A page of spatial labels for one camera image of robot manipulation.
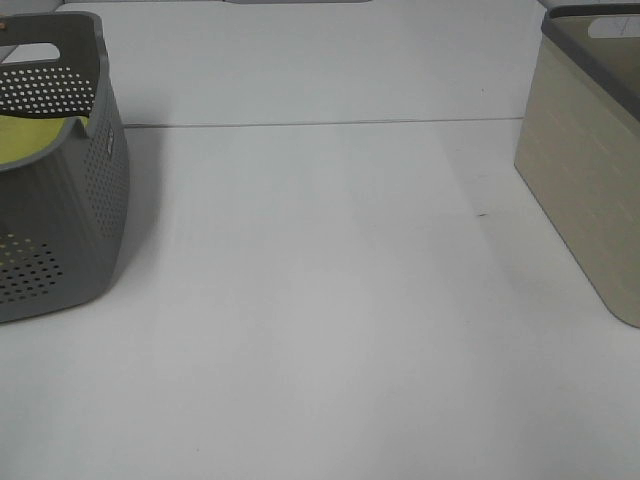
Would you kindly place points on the grey perforated plastic basket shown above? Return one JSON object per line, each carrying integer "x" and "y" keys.
{"x": 63, "y": 216}

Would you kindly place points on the beige storage bin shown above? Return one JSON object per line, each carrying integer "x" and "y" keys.
{"x": 578, "y": 147}

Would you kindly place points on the yellow towel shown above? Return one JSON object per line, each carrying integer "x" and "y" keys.
{"x": 26, "y": 140}

